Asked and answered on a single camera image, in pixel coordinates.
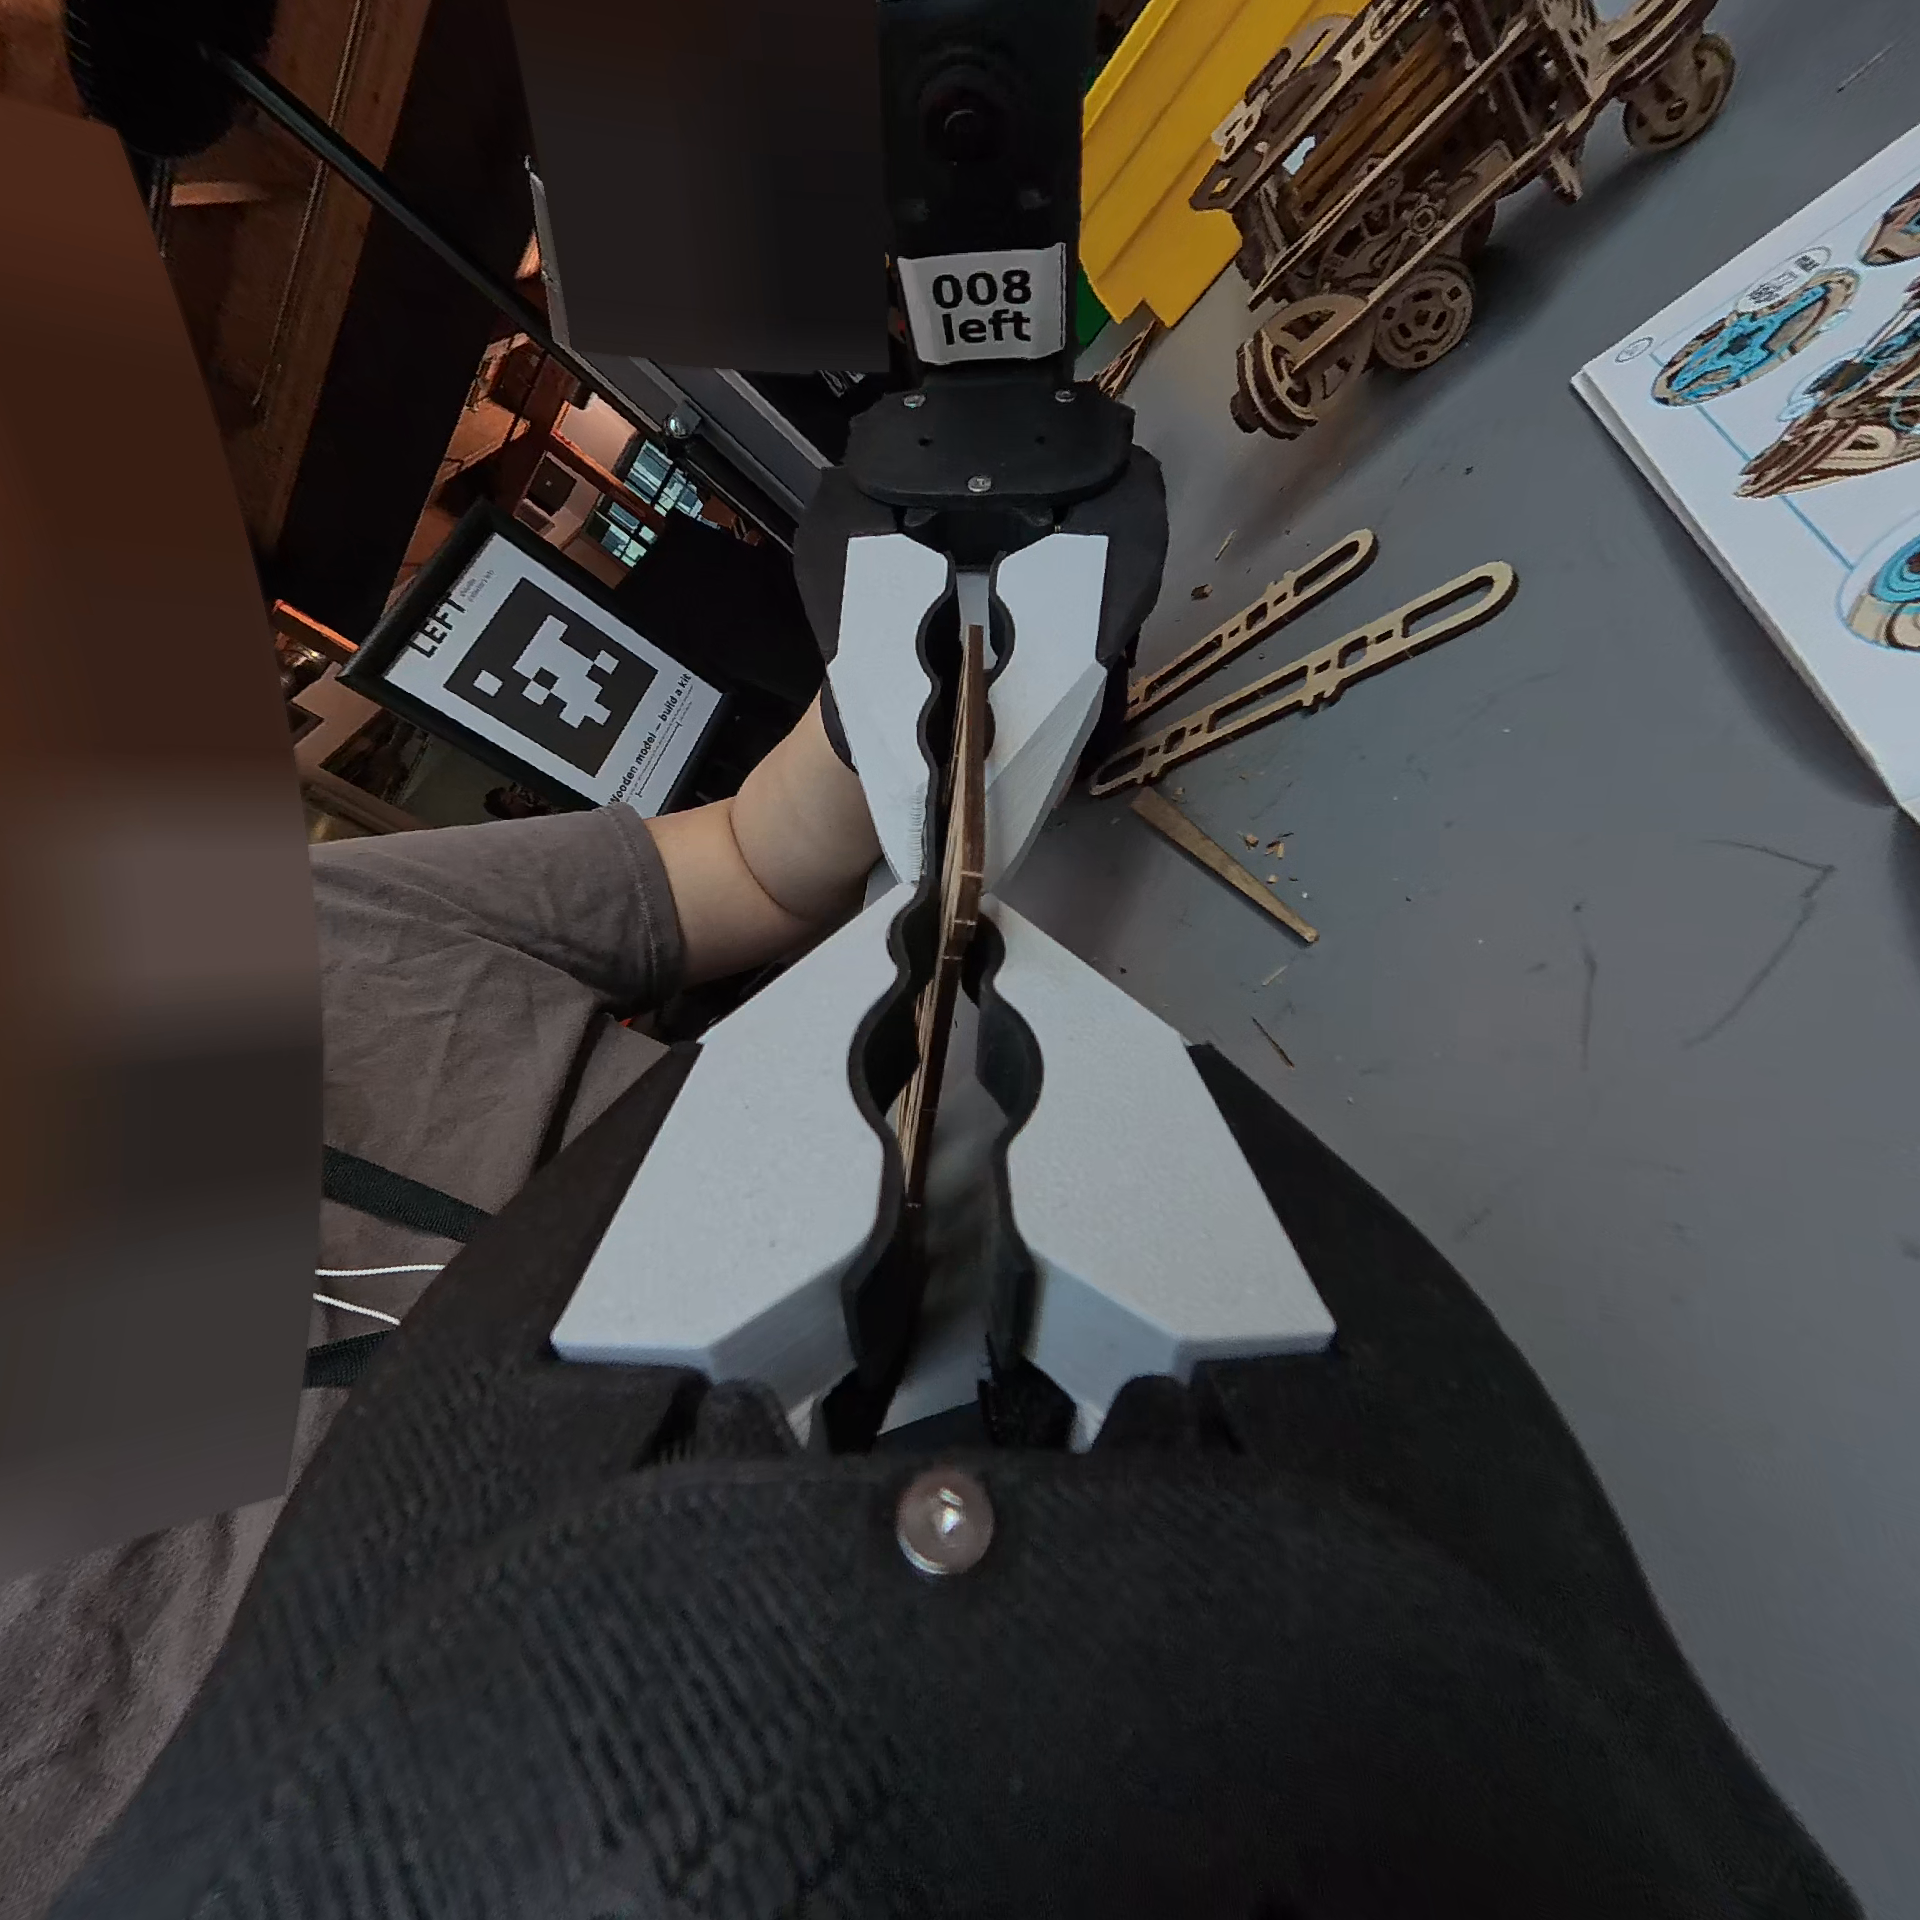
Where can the person's left forearm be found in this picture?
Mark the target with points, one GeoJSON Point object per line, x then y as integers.
{"type": "Point", "coordinates": [781, 854]}

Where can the laser-cut wooden parts sheet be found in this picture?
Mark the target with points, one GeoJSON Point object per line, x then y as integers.
{"type": "Point", "coordinates": [945, 961]}

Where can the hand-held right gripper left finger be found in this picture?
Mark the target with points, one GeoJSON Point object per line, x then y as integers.
{"type": "Point", "coordinates": [720, 1201]}

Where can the illustrated instruction booklet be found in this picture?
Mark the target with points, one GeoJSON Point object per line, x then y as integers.
{"type": "Point", "coordinates": [1771, 601]}

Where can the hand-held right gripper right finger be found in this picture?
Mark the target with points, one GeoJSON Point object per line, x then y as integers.
{"type": "Point", "coordinates": [1154, 1201]}

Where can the grey panel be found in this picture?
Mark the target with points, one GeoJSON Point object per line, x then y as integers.
{"type": "Point", "coordinates": [734, 413]}

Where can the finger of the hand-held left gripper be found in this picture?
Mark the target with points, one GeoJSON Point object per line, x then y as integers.
{"type": "Point", "coordinates": [1059, 661]}
{"type": "Point", "coordinates": [884, 675]}

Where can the wooden model car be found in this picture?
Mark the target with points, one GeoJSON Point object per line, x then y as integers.
{"type": "Point", "coordinates": [1351, 195]}

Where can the slotted wooden strip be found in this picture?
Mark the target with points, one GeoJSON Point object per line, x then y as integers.
{"type": "Point", "coordinates": [1200, 669]}
{"type": "Point", "coordinates": [1200, 742]}

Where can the pointed wooden stick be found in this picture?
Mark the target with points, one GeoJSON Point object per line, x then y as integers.
{"type": "Point", "coordinates": [1214, 854]}

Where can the yellow plastic bin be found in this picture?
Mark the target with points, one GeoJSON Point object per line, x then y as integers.
{"type": "Point", "coordinates": [1154, 195]}

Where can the black framed marker sign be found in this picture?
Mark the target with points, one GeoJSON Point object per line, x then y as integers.
{"type": "Point", "coordinates": [555, 675]}

